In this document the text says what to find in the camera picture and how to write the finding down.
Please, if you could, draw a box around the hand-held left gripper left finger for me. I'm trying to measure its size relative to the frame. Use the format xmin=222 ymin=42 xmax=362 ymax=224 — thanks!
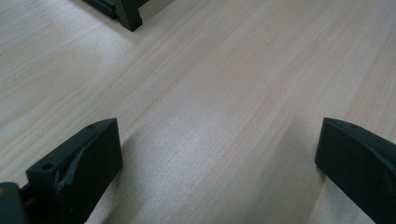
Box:
xmin=25 ymin=118 xmax=124 ymax=224

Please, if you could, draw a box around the black metal two-tier rack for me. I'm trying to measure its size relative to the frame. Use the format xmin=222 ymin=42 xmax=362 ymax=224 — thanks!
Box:
xmin=81 ymin=0 xmax=151 ymax=33

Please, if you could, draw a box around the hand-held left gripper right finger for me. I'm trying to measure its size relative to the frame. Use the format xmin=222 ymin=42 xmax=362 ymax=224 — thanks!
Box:
xmin=314 ymin=117 xmax=396 ymax=224

